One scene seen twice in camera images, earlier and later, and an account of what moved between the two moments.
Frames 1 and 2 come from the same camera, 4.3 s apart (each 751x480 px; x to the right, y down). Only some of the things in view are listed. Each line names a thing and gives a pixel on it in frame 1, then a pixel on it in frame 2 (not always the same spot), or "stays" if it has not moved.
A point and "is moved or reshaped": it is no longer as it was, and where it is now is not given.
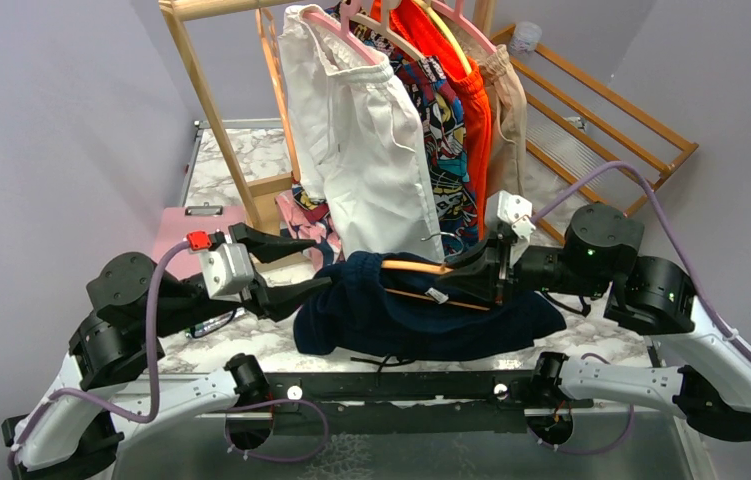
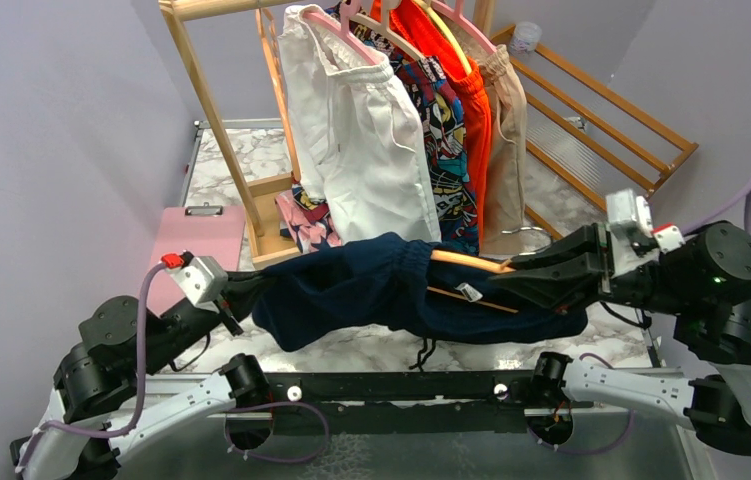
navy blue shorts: x=381 y=307 is moved or reshaped
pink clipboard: x=176 y=223 stays
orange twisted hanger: x=272 y=48 stays
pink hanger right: x=457 y=14 stays
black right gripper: x=480 y=281 to x=561 y=287
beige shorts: x=506 y=147 stays
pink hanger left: x=343 y=31 stays
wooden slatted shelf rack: x=584 y=146 stays
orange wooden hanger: x=450 y=302 is moved or reshaped
